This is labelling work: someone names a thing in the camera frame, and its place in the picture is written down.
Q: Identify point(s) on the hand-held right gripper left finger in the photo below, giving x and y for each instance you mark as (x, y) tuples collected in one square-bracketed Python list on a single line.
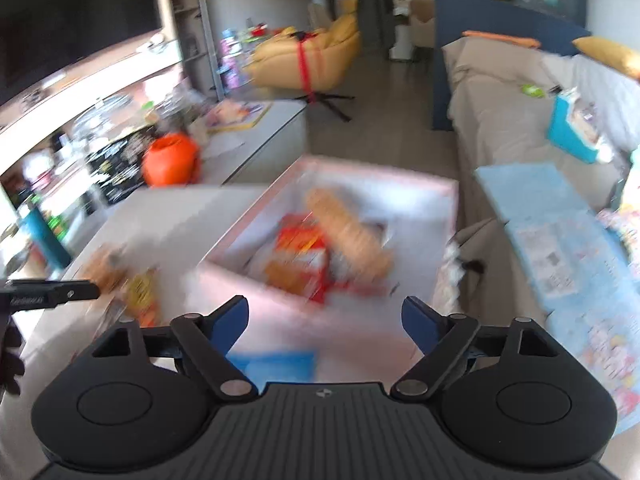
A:
[(232, 322)]

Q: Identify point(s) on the yellow armchair with red ribbon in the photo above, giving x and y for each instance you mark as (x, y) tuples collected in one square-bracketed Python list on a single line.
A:
[(305, 60)]

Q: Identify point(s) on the black television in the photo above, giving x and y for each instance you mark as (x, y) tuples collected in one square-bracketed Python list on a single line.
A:
[(70, 15)]

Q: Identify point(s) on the colourful toy bottles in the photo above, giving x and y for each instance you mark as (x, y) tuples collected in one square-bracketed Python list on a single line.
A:
[(232, 55)]

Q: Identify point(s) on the yellow picture book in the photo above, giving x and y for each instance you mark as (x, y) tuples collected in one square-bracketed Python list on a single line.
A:
[(237, 115)]

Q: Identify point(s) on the yellow cushion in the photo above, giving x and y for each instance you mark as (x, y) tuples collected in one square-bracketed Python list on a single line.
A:
[(610, 55)]

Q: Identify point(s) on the brown snack packet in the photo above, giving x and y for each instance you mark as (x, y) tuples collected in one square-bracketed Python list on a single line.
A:
[(105, 267)]

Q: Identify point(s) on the long orange stick toy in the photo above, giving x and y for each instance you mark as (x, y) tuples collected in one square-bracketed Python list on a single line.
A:
[(500, 39)]

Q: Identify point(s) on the black printed snack bag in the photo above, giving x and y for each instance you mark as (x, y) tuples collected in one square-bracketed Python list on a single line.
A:
[(117, 165)]

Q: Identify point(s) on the pink cardboard box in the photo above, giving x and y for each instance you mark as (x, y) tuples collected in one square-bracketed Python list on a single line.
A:
[(270, 240)]

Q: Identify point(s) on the small green toy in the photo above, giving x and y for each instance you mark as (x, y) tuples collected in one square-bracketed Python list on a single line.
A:
[(532, 89)]

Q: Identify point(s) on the long waffle bread packet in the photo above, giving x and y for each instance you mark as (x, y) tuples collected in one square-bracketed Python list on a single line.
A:
[(350, 230)]

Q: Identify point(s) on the beige chair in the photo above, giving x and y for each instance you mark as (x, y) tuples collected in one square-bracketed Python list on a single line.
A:
[(422, 22)]

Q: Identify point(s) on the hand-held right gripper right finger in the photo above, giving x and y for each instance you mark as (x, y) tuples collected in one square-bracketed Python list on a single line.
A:
[(417, 322)]

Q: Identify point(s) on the white low table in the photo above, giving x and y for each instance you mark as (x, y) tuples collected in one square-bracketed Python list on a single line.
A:
[(270, 140)]

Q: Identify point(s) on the white trash bin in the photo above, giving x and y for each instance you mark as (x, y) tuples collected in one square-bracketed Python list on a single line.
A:
[(401, 42)]

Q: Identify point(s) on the blue flat packet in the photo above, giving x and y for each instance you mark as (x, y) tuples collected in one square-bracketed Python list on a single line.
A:
[(275, 367)]

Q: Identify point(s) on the person's left hand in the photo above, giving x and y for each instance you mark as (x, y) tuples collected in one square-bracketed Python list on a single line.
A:
[(11, 360)]

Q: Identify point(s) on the grey covered sofa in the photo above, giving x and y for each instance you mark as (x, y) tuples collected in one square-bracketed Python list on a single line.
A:
[(490, 110)]

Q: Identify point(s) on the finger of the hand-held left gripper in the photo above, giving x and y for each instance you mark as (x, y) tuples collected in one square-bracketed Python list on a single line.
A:
[(50, 294)]

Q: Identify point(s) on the yellow red snack packet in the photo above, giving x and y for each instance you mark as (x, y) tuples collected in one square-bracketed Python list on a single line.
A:
[(141, 297)]

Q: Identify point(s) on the large red snack packet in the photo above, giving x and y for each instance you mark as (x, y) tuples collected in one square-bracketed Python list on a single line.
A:
[(297, 255)]

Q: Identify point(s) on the teal bottle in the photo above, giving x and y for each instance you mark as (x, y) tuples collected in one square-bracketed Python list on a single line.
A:
[(45, 235)]

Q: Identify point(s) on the orange pumpkin bucket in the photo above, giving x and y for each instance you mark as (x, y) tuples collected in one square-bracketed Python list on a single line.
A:
[(170, 160)]

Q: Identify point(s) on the dark coat on rack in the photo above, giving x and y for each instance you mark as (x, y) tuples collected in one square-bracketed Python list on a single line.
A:
[(372, 7)]

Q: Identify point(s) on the teal toy box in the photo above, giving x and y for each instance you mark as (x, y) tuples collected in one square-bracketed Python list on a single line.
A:
[(575, 127)]

